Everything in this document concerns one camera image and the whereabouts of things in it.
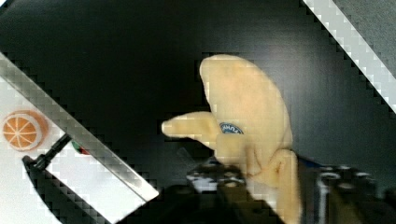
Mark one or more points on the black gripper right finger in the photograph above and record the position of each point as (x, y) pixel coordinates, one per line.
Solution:
(340, 194)

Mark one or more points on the yellow plush peeled banana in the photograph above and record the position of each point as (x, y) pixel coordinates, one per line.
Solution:
(248, 126)

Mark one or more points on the orange slice toy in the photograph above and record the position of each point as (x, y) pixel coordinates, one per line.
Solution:
(24, 130)

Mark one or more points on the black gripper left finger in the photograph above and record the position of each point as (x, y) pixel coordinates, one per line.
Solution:
(211, 175)

